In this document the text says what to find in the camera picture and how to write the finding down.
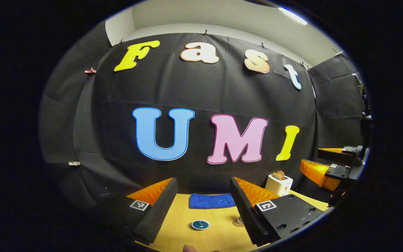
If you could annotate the round brown coaster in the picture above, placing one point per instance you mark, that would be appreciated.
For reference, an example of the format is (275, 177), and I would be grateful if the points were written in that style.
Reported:
(238, 223)

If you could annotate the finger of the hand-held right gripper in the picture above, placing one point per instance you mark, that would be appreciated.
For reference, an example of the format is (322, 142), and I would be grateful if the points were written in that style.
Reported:
(331, 155)
(317, 171)

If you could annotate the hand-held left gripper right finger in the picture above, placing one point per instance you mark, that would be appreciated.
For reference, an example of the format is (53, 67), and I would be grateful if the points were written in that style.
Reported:
(245, 210)

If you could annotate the toast slice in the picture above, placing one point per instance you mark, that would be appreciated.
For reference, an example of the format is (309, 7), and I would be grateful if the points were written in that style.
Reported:
(276, 176)
(282, 174)

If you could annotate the dark blue teacup lid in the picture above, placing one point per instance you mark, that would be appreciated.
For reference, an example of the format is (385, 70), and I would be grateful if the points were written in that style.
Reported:
(200, 223)

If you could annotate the white toaster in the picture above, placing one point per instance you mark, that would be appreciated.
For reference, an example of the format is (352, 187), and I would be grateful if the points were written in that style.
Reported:
(278, 186)

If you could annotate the black backdrop cloth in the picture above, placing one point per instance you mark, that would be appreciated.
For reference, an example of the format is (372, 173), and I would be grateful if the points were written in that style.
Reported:
(201, 91)

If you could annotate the pink clip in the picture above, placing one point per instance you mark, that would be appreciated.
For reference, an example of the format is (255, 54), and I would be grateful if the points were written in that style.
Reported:
(90, 71)

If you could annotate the white clip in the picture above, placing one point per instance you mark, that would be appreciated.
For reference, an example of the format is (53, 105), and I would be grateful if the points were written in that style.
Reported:
(74, 163)

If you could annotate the blue towel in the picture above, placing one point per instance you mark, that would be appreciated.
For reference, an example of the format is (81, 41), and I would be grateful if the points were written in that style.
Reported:
(210, 201)

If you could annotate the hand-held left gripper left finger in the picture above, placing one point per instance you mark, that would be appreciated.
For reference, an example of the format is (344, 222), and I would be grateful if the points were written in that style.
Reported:
(157, 210)

